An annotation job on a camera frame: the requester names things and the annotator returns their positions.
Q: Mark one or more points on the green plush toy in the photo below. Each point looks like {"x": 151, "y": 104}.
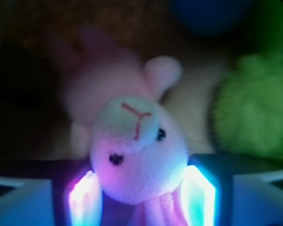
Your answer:
{"x": 246, "y": 115}

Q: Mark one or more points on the pink plush bunny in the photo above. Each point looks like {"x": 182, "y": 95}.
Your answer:
{"x": 137, "y": 149}

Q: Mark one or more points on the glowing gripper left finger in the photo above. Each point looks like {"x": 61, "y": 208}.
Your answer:
{"x": 49, "y": 193}

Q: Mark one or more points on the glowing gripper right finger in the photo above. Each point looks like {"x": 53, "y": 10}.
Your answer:
{"x": 233, "y": 190}

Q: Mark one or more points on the blue ball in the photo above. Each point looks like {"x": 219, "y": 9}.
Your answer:
{"x": 210, "y": 17}

